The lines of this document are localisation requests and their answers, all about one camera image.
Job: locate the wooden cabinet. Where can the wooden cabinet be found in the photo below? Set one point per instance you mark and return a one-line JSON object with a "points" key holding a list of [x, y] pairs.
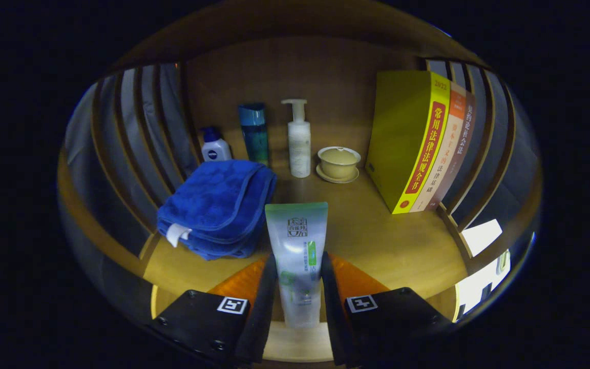
{"points": [[300, 66]]}

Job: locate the white pump bottle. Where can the white pump bottle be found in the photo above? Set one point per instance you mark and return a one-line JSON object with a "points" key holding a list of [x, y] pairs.
{"points": [[299, 146]]}

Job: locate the brown book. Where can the brown book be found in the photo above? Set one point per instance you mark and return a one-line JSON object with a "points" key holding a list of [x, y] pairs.
{"points": [[461, 148]]}

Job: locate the wooden countertop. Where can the wooden countertop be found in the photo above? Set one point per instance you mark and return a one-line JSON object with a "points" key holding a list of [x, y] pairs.
{"points": [[377, 241]]}

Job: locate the blue folded towel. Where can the blue folded towel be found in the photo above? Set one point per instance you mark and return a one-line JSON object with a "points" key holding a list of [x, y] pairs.
{"points": [[218, 205]]}

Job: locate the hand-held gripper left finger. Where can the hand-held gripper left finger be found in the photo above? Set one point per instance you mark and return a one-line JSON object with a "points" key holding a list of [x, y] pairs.
{"points": [[261, 318]]}

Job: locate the beige lidded tea bowl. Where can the beige lidded tea bowl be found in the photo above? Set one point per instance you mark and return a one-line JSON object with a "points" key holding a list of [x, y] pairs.
{"points": [[338, 163]]}

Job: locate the white green tube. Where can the white green tube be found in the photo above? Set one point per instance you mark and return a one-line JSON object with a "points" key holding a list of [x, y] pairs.
{"points": [[297, 256]]}

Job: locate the teal bottle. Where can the teal bottle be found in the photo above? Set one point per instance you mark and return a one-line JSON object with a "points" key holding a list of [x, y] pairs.
{"points": [[254, 133]]}

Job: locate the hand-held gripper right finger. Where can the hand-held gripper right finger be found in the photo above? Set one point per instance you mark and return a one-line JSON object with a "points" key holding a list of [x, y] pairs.
{"points": [[333, 318]]}

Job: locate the small white blue-capped bottle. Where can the small white blue-capped bottle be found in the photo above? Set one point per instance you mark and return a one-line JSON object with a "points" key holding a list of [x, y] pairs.
{"points": [[215, 148]]}

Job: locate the yellow book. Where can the yellow book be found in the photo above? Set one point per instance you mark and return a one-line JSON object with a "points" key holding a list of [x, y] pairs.
{"points": [[402, 138]]}

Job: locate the orange-spined book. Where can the orange-spined book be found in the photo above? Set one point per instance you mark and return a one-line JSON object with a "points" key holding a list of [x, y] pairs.
{"points": [[446, 148]]}

